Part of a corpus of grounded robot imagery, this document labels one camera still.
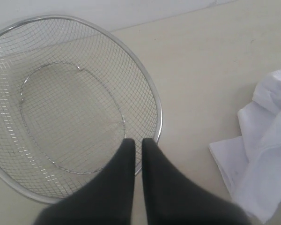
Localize white t-shirt with red print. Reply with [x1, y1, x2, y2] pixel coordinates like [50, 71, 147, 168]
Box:
[209, 70, 281, 223]

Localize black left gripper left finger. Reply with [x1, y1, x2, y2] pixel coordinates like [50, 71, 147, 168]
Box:
[34, 138, 135, 225]

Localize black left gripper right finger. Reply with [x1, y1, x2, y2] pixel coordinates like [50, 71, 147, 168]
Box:
[141, 138, 251, 225]

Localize metal wire mesh basket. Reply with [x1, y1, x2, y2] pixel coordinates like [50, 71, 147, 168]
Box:
[0, 15, 163, 204]

